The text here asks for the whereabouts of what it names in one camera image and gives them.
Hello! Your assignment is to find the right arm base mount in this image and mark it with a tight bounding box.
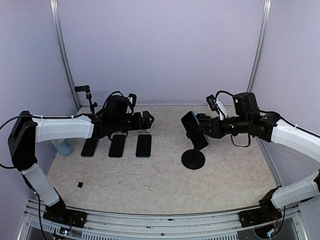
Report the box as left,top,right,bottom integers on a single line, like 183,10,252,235
238,208,283,228

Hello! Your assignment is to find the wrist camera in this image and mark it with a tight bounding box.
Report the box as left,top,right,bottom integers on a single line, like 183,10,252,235
128,93,137,108
206,94,228,120

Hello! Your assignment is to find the black tall stand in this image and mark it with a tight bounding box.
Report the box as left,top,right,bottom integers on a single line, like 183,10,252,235
74,85,98,114
181,132,209,170

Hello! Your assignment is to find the left aluminium corner post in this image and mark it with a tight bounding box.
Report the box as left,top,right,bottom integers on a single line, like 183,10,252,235
49,0,81,111

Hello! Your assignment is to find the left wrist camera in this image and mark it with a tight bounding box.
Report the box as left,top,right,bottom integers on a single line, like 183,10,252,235
128,93,137,108

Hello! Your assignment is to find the aluminium corner post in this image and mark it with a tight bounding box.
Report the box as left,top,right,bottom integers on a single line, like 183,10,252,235
49,0,81,111
246,0,272,92

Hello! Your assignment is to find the aluminium front rail frame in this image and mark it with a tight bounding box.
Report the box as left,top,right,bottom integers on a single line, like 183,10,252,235
14,200,309,240

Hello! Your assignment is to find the black phone from tall stand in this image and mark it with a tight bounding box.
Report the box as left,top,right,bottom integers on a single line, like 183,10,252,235
80,138,99,158

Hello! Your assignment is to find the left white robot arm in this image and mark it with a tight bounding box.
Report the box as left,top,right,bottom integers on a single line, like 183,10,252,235
8,91,155,223

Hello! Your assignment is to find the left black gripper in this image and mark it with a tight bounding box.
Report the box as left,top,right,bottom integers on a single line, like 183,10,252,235
112,110,155,133

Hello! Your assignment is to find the right aluminium corner post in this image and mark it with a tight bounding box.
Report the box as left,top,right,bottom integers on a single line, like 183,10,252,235
246,0,272,92

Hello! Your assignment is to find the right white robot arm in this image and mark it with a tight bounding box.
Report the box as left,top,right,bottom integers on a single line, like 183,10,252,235
197,92,320,222

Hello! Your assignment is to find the light blue cup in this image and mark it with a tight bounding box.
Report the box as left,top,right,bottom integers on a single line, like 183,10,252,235
51,139,72,157

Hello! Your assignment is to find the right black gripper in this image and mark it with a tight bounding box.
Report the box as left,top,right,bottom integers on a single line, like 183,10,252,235
197,115,251,139

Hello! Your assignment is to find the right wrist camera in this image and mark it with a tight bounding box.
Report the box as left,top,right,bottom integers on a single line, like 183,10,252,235
206,94,228,120

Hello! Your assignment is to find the black small stand back right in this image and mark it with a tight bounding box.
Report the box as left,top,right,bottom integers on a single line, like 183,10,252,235
196,113,211,124

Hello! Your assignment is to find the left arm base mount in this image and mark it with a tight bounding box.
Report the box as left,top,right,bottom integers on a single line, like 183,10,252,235
43,209,88,229

